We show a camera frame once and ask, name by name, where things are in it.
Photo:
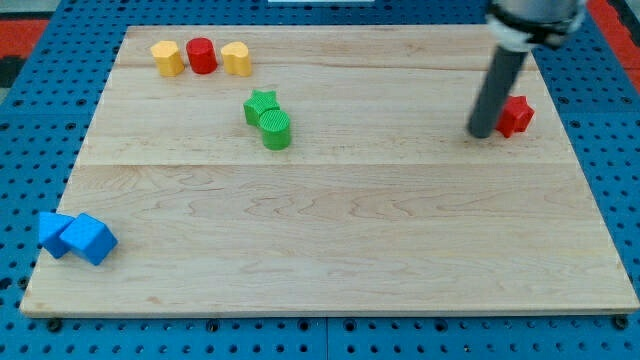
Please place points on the green star block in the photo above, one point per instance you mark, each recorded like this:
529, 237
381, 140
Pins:
259, 103

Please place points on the red star block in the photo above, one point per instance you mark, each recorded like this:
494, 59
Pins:
515, 117

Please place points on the red cylinder block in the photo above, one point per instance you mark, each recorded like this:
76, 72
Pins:
201, 54

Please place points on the blue cube block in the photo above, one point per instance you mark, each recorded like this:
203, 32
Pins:
89, 238

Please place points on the yellow pentagon block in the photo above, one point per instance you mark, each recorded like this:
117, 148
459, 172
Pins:
167, 58

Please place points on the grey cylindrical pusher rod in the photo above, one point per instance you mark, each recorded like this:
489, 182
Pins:
498, 82

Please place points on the green cylinder block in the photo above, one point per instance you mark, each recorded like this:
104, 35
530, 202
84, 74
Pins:
275, 129

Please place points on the wooden board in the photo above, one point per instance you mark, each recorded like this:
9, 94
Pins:
382, 204

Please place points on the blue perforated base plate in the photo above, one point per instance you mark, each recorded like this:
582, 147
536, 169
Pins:
49, 108

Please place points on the blue triangle block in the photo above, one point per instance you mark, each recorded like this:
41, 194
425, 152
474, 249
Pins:
51, 226

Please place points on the yellow heart block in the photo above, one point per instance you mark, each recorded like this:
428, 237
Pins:
236, 59

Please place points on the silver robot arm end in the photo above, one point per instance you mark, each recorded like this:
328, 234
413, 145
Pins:
521, 25

